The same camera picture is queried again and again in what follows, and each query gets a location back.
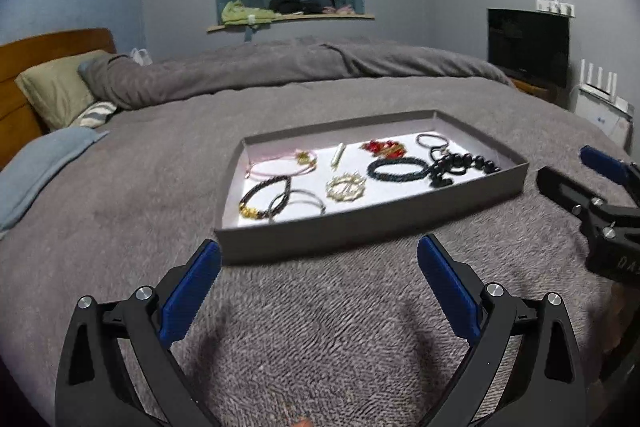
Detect wooden television stand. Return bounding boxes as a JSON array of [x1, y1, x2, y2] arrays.
[[510, 77, 558, 104]]

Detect white wall sockets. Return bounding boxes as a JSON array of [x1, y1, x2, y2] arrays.
[[536, 0, 577, 18]]

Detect green cloth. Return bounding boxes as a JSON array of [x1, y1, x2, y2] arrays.
[[221, 0, 283, 26]]

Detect gold chain bracelet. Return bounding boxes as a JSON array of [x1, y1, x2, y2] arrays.
[[326, 174, 367, 202]]

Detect black small bead bracelet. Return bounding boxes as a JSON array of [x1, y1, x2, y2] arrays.
[[366, 156, 430, 182]]

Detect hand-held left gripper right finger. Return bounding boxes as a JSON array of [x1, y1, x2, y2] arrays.
[[416, 234, 601, 427]]

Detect light blue towel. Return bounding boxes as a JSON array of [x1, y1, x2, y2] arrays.
[[0, 127, 108, 238]]

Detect white router with antennas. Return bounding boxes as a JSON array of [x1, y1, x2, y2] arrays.
[[577, 58, 633, 115]]

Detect black bag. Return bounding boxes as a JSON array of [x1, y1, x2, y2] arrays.
[[268, 0, 326, 15]]

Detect silver bangle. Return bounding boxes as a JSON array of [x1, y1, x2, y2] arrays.
[[267, 189, 327, 224]]

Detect grey jewelry tray box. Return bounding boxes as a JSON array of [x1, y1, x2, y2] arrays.
[[214, 109, 530, 265]]

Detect grey striped pillow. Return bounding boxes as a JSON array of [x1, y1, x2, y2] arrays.
[[75, 101, 118, 128]]

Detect pink cord bracelet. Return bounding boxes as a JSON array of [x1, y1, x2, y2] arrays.
[[245, 150, 318, 180]]

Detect red bead bracelet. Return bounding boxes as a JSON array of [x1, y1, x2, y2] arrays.
[[361, 139, 408, 159]]

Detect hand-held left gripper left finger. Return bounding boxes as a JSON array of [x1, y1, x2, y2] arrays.
[[55, 238, 223, 427]]

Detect folded grey duvet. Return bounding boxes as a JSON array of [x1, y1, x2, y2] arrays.
[[80, 36, 516, 110]]

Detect wooden headboard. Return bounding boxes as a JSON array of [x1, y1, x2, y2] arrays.
[[0, 28, 117, 170]]

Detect grey bed blanket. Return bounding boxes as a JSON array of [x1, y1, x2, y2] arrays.
[[0, 77, 640, 427]]

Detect dark bead bracelet gold charm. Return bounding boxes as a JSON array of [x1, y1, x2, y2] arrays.
[[238, 175, 292, 221]]

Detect olive green pillow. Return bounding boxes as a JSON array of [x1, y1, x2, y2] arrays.
[[15, 49, 111, 130]]

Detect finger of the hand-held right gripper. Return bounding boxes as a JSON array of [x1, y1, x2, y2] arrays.
[[579, 146, 640, 198], [536, 167, 618, 233]]

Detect black television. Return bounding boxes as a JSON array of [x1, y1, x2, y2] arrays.
[[487, 8, 571, 88]]

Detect white cardboard box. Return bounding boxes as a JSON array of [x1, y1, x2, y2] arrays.
[[572, 89, 633, 145]]

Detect black large bead bracelet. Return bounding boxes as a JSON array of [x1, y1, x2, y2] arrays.
[[427, 152, 502, 188]]

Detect wooden window sill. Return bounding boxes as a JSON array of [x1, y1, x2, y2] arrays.
[[206, 12, 375, 34]]

